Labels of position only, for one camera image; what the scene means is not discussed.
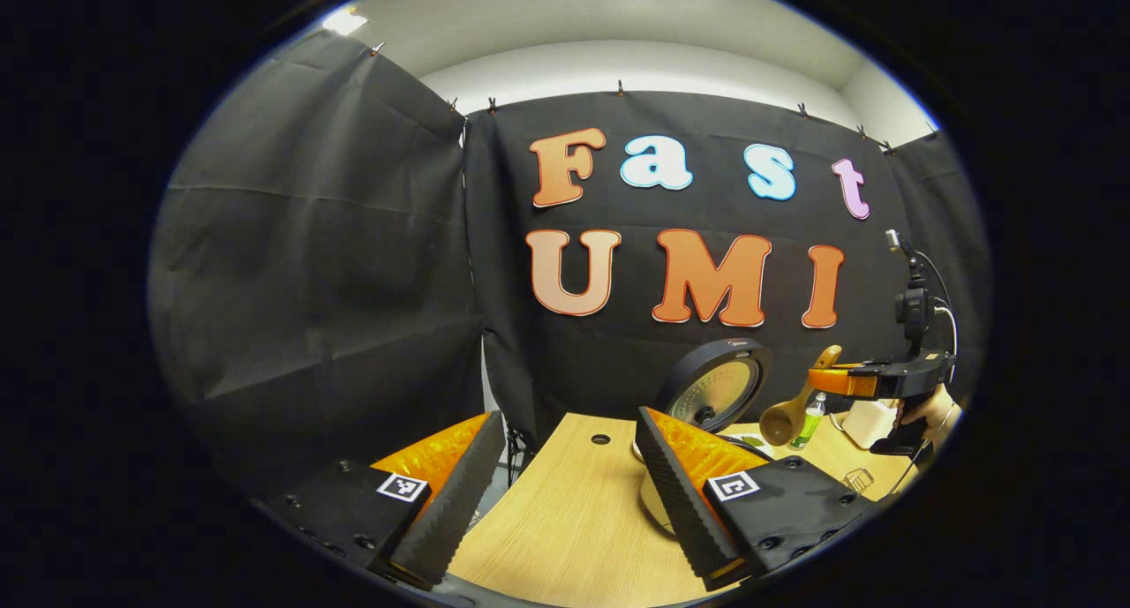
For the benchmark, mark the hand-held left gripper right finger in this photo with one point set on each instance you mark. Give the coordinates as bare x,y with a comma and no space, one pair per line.
684,506

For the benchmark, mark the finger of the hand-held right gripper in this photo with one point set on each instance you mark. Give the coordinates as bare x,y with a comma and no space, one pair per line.
839,381

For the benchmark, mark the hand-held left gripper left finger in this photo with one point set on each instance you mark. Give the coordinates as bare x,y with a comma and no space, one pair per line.
459,511

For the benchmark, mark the wooden spoon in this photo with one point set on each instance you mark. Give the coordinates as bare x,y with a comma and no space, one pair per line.
781,423

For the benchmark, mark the black rice cooker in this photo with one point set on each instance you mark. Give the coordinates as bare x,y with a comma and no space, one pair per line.
715,387

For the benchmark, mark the white toaster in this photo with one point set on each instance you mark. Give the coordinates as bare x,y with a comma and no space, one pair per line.
865,423

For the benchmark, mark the green drink bottle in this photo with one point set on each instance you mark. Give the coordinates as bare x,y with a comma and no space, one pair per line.
808,431

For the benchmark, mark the black stand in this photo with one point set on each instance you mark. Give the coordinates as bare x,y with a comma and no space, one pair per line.
515,445

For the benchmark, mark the white divided grain dish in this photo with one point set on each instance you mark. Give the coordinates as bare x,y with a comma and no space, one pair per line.
750,442

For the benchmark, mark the ceiling light panel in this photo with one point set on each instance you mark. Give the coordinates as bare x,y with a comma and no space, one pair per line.
344,21

